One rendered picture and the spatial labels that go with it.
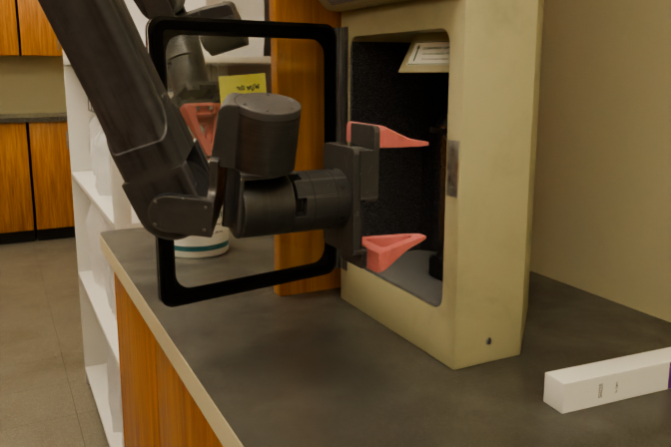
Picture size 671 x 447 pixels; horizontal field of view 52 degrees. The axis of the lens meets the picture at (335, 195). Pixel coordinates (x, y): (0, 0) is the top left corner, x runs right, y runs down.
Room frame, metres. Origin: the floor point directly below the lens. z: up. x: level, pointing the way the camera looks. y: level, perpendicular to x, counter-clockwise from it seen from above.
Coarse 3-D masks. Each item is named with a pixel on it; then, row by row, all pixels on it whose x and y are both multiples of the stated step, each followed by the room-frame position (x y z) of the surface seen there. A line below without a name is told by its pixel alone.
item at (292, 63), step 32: (192, 64) 0.94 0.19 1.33; (224, 64) 0.97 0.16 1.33; (256, 64) 1.00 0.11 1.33; (288, 64) 1.03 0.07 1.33; (320, 64) 1.07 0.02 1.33; (192, 96) 0.94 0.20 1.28; (224, 96) 0.97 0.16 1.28; (288, 96) 1.03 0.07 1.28; (320, 96) 1.07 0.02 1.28; (192, 128) 0.94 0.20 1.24; (320, 128) 1.07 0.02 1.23; (320, 160) 1.07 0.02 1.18; (192, 256) 0.94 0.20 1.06; (224, 256) 0.97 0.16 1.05; (256, 256) 1.00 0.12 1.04; (288, 256) 1.03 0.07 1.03; (320, 256) 1.07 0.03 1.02
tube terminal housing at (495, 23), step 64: (448, 0) 0.85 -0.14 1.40; (512, 0) 0.85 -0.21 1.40; (512, 64) 0.85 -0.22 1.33; (448, 128) 0.84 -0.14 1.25; (512, 128) 0.85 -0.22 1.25; (512, 192) 0.86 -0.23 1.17; (448, 256) 0.83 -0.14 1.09; (512, 256) 0.86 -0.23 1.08; (384, 320) 0.97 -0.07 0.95; (448, 320) 0.83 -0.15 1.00; (512, 320) 0.86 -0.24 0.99
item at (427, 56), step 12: (420, 36) 0.96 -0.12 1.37; (432, 36) 0.94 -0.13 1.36; (444, 36) 0.93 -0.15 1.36; (408, 48) 0.99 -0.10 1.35; (420, 48) 0.95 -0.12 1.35; (432, 48) 0.93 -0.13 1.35; (444, 48) 0.92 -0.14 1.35; (408, 60) 0.96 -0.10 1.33; (420, 60) 0.94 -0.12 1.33; (432, 60) 0.92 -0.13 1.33; (444, 60) 0.91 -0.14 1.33; (408, 72) 0.95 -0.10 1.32; (420, 72) 0.93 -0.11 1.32; (432, 72) 0.92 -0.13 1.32; (444, 72) 0.91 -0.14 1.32
